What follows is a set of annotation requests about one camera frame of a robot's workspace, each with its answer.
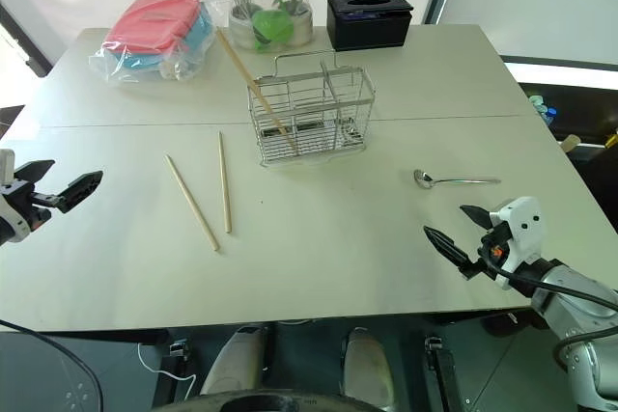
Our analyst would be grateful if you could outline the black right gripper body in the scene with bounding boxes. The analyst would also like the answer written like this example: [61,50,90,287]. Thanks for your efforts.
[460,220,514,284]

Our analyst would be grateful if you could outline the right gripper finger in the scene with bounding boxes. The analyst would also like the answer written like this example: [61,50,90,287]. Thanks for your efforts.
[459,204,494,230]
[423,225,472,269]

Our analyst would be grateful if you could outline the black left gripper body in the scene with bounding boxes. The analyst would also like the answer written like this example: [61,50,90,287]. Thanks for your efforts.
[0,179,67,235]

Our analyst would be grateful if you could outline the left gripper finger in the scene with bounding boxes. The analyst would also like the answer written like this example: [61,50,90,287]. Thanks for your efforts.
[57,170,104,213]
[14,158,56,187]

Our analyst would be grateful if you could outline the metal spoon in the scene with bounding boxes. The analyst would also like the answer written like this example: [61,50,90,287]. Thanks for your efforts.
[412,168,503,190]

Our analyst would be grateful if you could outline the wooden chopstick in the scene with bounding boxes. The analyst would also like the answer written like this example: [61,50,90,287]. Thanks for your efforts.
[163,153,221,253]
[214,27,299,156]
[216,130,234,234]

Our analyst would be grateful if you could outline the black table leg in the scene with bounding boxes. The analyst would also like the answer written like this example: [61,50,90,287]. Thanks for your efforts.
[423,333,465,412]
[153,340,190,409]

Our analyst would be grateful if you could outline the clear plastic bag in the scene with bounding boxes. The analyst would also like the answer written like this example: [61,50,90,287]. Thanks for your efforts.
[87,0,231,91]

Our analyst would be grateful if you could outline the pale rounded robot foot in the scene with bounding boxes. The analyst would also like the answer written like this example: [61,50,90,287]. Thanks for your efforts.
[199,325,269,397]
[341,326,395,408]

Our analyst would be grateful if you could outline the pink lunch box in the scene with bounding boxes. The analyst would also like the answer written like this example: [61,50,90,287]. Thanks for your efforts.
[104,0,202,54]

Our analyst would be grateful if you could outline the blue lunch box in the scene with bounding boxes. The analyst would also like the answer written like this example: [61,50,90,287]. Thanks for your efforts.
[112,0,216,71]

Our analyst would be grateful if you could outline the black tissue box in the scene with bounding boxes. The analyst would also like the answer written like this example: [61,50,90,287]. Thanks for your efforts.
[324,0,415,53]

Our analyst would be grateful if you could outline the green plastic object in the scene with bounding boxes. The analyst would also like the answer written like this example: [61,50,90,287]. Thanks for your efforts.
[251,8,295,54]

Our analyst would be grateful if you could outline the white plant pot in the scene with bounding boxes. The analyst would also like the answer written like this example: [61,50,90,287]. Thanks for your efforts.
[227,2,315,51]

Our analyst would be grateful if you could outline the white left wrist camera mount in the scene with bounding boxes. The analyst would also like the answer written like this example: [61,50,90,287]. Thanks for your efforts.
[0,148,31,245]

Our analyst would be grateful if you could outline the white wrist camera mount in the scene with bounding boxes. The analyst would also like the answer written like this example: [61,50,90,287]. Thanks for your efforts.
[0,148,31,245]
[487,196,546,272]

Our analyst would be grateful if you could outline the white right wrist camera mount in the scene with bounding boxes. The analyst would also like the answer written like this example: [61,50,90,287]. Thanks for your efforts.
[487,196,546,272]

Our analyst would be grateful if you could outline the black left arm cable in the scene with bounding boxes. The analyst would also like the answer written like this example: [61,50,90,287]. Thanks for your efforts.
[0,316,105,412]

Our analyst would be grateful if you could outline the metal wire cutlery basket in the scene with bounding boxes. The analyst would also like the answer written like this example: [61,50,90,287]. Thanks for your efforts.
[246,50,378,169]

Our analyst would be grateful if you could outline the white floor cable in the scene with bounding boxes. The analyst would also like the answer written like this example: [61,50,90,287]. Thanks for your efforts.
[136,341,200,399]

